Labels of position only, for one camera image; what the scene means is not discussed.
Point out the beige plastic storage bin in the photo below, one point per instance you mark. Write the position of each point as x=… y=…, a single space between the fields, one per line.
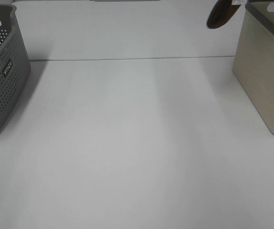
x=253 y=64

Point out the brown towel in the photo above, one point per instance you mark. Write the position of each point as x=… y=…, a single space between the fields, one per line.
x=222 y=12

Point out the grey perforated plastic basket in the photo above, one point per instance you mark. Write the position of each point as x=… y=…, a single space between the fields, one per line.
x=14 y=62

